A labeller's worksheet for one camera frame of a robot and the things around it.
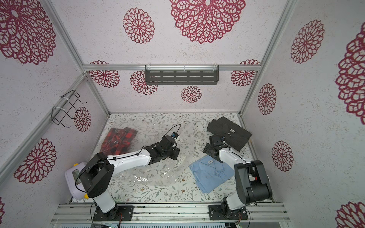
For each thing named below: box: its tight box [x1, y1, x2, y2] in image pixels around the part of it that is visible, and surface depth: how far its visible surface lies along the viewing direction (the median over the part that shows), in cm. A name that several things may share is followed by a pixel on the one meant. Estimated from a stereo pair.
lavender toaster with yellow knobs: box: [64, 161, 89, 200], surface depth 77 cm
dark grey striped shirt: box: [206, 116, 253, 152], surface depth 109 cm
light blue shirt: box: [188, 155, 235, 194], surface depth 87 cm
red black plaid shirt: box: [99, 127, 139, 156], surface depth 102 cm
